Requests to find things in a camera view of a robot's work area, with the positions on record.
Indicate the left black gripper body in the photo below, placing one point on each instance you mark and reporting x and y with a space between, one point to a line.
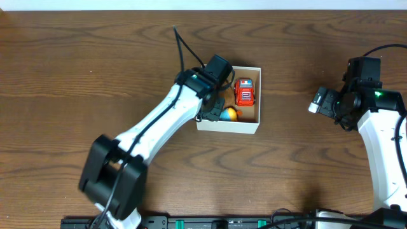
215 108

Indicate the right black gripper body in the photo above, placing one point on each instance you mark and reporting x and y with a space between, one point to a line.
328 102

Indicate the red toy truck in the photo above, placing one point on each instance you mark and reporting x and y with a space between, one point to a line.
244 92

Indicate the duck toy with blue hat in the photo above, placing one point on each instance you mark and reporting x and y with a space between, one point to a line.
230 114

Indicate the white cardboard box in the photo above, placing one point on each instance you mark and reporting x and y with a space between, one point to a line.
249 119

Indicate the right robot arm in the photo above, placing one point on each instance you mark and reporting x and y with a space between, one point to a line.
379 116

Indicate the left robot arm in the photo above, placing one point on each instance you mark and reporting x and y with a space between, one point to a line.
115 171

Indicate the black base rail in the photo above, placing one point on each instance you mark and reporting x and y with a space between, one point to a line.
163 222

